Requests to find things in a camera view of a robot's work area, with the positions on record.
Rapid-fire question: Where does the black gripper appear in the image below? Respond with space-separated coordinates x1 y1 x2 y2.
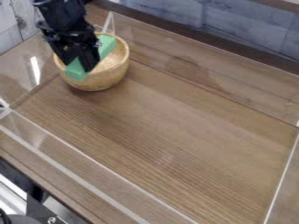
32 0 100 72

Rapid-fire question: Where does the green rectangular block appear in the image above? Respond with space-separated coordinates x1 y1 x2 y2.
64 34 117 81

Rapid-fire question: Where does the wooden bowl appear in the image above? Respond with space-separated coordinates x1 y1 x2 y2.
53 32 129 91

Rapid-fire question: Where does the clear acrylic enclosure wall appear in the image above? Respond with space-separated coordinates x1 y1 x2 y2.
0 16 299 224

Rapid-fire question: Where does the black metal bracket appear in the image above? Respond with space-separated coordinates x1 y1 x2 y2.
25 194 69 224

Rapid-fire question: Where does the black cable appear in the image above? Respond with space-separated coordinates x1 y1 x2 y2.
0 209 9 224

